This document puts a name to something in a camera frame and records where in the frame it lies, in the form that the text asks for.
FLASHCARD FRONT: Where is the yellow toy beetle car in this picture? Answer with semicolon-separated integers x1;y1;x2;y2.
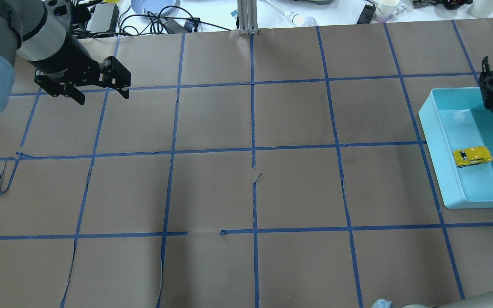
452;146;493;168

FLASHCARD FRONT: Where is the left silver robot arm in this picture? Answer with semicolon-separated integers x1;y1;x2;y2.
0;0;131;113

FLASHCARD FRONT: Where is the aluminium frame post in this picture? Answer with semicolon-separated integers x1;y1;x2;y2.
236;0;259;36

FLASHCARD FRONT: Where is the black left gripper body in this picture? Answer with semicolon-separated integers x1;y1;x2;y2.
29;34;101;93

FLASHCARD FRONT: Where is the turquoise plastic bin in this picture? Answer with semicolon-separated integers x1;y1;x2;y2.
419;87;493;209

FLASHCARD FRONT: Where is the blue plastic plate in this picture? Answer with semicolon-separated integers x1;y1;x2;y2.
130;0;180;16

